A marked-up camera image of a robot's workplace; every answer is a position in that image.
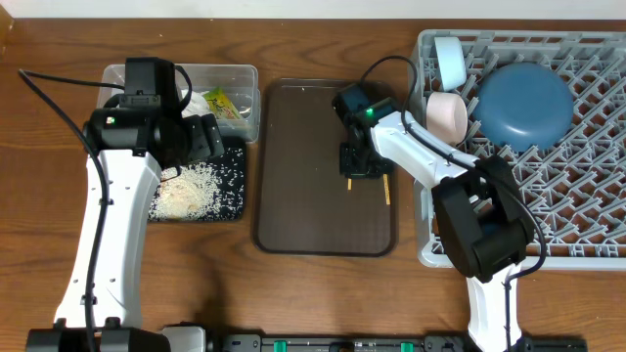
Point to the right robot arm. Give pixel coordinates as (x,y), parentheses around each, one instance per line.
(478,208)

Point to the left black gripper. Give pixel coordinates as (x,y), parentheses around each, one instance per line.
(207,141)

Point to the dark brown serving tray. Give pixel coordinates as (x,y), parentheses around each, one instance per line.
(303,205)

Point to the yellow green snack wrapper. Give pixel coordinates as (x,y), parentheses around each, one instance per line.
(221,105)

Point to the grey dishwasher rack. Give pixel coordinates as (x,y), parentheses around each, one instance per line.
(576,188)

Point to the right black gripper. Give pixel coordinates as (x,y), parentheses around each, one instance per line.
(347,167)

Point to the clear plastic waste bin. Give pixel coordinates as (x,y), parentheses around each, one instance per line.
(238,82)

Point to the white bowl with food residue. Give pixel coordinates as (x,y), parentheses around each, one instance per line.
(446,117)

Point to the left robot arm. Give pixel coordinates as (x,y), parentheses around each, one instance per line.
(139,132)

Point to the black rectangular tray bin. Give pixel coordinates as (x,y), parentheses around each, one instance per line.
(235,195)

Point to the dark blue plate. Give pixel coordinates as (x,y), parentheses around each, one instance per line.
(524,105)

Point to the spilled rice food waste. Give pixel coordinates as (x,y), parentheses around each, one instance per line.
(191,190)

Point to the light blue small bowl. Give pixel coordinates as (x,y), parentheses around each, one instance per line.
(451,62)

